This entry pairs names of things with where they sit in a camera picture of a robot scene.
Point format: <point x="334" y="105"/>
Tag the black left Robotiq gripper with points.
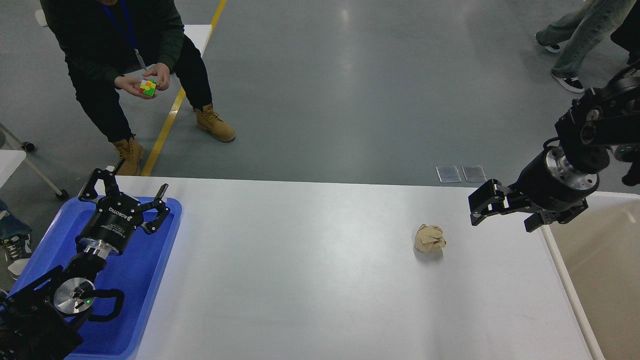
<point x="109" y="223"/>

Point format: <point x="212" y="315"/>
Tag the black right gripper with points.
<point x="549" y="187"/>

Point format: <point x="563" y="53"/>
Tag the brown paper ball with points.
<point x="429" y="238"/>

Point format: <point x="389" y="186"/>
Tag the colourful Rubik's cube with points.
<point x="147" y="87"/>

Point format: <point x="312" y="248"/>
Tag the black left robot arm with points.
<point x="42" y="320"/>

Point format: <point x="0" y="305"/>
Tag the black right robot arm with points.
<point x="603" y="124"/>

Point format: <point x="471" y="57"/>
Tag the person's right hand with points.
<point x="131" y="85"/>

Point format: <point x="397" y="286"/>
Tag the person's left hand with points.
<point x="162" y="72"/>

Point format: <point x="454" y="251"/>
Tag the right metal floor plate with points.
<point x="474" y="173"/>

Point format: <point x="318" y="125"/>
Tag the metal floor plate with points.
<point x="474" y="173"/>
<point x="448" y="174"/>

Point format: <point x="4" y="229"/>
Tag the left metal floor plate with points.
<point x="448" y="174"/>

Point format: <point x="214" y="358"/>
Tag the blue plastic tray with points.
<point x="137" y="273"/>

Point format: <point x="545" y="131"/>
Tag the beige plastic bin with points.
<point x="597" y="256"/>

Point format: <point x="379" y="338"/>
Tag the white table leg with casters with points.
<point x="28" y="147"/>

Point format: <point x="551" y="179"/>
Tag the grey sneaker at left edge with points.
<point x="15" y="237"/>

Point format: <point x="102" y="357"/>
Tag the person in dark clothes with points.
<point x="104" y="39"/>

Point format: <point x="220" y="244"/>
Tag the white board on floor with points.
<point x="200" y="34"/>

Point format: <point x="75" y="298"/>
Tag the person in grey jeans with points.
<point x="577" y="33"/>

